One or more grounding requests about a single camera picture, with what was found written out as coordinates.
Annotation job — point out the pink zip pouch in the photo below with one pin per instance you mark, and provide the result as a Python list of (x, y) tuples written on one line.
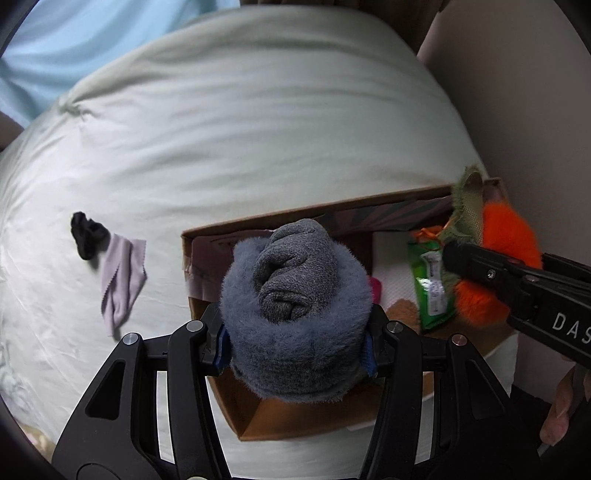
[(375, 288)]

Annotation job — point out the orange fluffy pompom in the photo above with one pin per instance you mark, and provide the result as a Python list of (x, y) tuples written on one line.
[(505, 230)]

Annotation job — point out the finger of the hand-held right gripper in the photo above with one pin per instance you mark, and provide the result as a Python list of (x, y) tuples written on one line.
[(565, 263), (480, 270)]

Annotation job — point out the brown cookie plush toy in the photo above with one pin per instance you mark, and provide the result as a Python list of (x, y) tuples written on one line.
[(402, 314)]

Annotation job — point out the light blue hanging cloth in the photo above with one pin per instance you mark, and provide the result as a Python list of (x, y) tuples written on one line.
[(83, 41)]

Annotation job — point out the green wipes packet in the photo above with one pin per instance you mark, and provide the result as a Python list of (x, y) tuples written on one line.
[(429, 295)]

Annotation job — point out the lilac cleaning cloth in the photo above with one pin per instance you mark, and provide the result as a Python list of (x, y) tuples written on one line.
[(121, 277)]

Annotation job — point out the grey fuzzy socks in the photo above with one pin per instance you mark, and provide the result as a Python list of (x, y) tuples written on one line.
[(295, 314)]

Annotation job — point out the stack of pale pillows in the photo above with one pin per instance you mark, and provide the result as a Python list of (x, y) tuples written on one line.
[(37, 438)]

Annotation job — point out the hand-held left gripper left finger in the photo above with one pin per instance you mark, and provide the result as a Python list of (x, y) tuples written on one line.
[(221, 344)]

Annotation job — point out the person's right hand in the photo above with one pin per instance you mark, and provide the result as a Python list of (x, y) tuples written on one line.
[(561, 415)]

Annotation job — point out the cardboard box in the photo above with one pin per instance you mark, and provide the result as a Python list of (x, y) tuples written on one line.
[(286, 415)]

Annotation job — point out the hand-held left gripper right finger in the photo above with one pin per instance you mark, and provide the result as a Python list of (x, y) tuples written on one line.
[(370, 355)]

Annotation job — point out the black scrunchie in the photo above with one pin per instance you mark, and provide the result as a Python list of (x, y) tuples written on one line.
[(88, 235)]

